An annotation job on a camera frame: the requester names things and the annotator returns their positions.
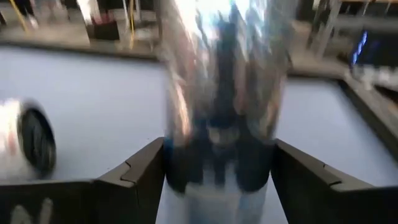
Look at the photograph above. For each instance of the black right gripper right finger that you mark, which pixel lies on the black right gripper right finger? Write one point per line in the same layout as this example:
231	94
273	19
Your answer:
311	196

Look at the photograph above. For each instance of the silver can with blue tab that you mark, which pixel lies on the silver can with blue tab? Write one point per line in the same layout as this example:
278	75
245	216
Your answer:
224	77

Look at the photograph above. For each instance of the silver slim beverage can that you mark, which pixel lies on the silver slim beverage can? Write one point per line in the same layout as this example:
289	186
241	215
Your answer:
18	140

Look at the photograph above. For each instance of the blue table mat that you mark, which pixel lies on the blue table mat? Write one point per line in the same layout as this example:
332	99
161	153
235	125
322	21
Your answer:
109	109

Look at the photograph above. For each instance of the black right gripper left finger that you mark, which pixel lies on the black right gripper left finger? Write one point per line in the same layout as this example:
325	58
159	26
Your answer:
133	193

